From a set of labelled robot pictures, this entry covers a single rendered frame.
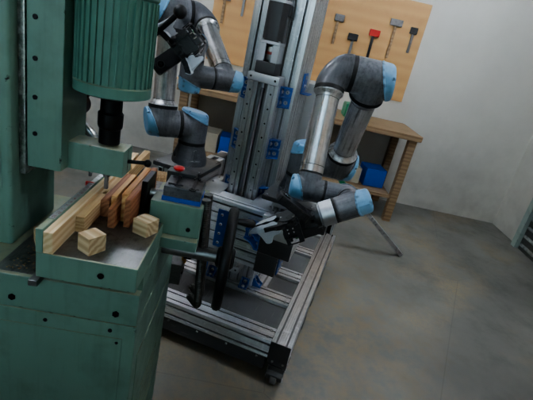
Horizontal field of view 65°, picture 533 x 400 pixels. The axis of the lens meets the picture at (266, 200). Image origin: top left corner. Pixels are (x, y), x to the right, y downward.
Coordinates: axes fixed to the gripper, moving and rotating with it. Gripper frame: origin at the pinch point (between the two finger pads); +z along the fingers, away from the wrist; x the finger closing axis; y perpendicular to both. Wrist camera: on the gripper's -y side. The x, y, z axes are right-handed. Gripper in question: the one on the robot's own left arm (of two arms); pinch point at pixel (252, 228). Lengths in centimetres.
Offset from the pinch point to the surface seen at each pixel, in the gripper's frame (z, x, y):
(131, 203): 21.8, -18.9, -24.1
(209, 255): 11.8, -11.1, -0.9
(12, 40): 29, -18, -65
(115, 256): 24.0, -32.7, -17.9
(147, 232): 19.8, -22.3, -17.2
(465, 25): -200, 312, 5
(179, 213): 13.8, -13.1, -16.1
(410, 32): -149, 310, -6
